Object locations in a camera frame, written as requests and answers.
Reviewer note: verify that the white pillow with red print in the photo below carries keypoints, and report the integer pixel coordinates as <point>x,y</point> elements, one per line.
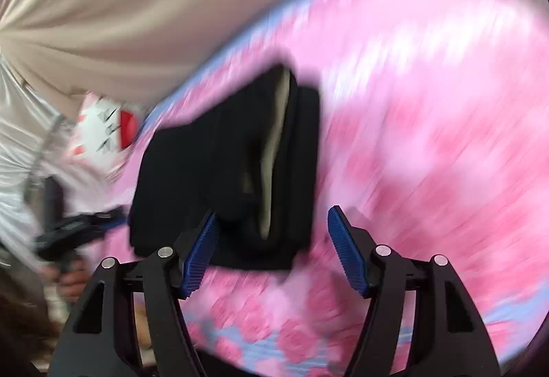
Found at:
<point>109,128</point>

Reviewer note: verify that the black pants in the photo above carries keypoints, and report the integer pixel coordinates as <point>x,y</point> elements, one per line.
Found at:
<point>206,171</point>

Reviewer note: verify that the brown hair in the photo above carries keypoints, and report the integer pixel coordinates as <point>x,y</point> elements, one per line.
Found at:
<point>19,330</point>

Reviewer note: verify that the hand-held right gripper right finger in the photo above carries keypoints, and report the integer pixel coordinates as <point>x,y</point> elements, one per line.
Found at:
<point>347,252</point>

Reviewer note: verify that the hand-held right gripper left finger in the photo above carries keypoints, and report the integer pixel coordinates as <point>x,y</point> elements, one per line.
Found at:
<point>201,257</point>

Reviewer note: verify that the pink rose bed sheet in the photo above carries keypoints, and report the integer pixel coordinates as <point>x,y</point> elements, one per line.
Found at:
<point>407,124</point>

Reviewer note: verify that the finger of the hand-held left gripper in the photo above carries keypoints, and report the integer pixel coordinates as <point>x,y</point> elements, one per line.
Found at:
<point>112,219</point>

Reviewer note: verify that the shiny silver cloth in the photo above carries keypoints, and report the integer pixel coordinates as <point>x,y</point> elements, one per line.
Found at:
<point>21,145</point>

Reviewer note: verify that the person's left hand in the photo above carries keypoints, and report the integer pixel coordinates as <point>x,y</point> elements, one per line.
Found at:
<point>73,280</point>

